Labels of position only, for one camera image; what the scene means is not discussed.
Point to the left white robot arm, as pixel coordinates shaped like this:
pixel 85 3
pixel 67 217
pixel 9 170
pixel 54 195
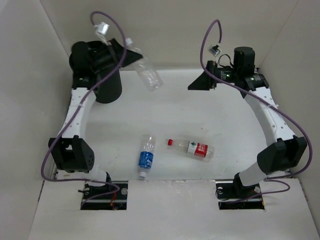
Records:
pixel 78 158

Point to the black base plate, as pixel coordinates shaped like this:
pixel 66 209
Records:
pixel 96 198
pixel 229 199

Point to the black plastic waste bin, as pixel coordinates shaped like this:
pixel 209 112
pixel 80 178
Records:
pixel 108 91

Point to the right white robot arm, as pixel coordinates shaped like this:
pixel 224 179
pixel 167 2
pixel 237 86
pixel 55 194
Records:
pixel 284 149

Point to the clear unlabelled plastic bottle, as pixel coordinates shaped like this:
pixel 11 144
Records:
pixel 145 69

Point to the red-capped red-label bottle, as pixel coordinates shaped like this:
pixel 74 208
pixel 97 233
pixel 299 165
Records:
pixel 195 149

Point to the right aluminium frame rail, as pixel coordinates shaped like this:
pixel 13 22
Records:
pixel 258 72

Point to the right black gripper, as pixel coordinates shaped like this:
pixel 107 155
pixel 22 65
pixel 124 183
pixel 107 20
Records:
pixel 204 82

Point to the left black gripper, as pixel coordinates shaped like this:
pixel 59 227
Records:
pixel 116 53

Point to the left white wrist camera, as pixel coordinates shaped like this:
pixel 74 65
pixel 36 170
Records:
pixel 101 30

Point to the blue-label clear bottle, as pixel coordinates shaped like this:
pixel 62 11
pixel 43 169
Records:
pixel 146 155

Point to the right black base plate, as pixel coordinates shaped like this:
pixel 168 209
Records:
pixel 229 199

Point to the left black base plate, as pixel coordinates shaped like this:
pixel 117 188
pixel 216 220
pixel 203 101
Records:
pixel 96 198

